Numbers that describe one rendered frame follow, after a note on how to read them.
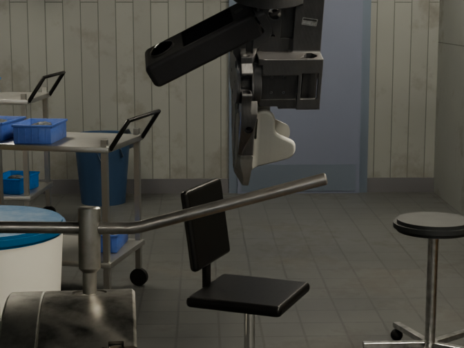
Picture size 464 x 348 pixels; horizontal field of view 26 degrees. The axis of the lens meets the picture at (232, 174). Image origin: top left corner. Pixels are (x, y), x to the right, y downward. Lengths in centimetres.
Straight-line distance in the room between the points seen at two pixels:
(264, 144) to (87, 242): 20
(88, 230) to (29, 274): 258
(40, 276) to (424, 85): 529
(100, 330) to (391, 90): 746
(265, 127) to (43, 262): 267
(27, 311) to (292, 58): 34
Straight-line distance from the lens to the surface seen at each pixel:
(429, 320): 444
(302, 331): 483
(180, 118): 821
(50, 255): 363
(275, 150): 100
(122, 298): 99
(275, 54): 96
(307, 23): 95
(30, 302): 99
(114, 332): 94
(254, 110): 95
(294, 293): 389
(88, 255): 100
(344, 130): 825
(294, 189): 98
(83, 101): 825
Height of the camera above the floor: 152
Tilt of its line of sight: 9 degrees down
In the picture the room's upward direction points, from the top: straight up
